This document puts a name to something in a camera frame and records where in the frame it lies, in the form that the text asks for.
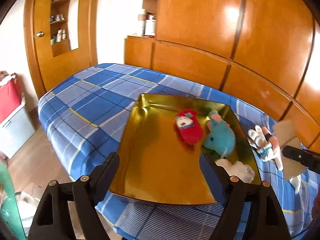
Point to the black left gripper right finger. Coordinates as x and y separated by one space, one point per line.
216 178

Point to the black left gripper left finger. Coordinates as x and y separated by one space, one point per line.
101 178

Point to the blue plush toy pink skirt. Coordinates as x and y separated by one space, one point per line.
221 137

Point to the white knit glove blue band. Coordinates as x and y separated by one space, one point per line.
257 140

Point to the white fluffy soft item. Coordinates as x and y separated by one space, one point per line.
242 171

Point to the cream mesh cloth bundle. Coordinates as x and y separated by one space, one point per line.
286 135

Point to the pink rolled towel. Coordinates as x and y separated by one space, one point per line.
274 151

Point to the blue plaid bed sheet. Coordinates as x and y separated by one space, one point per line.
85 117

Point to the gold tray box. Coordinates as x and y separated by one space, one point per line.
156 165

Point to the red knit sock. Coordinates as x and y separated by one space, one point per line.
189 127

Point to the green glass table edge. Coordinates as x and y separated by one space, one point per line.
9 209

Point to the white drawer cabinet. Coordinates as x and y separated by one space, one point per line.
16 130

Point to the red storage box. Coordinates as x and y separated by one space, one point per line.
10 95

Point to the wooden shelf cabinet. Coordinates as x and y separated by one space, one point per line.
60 40

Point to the wooden headboard wall panels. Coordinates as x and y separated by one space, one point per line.
264 52

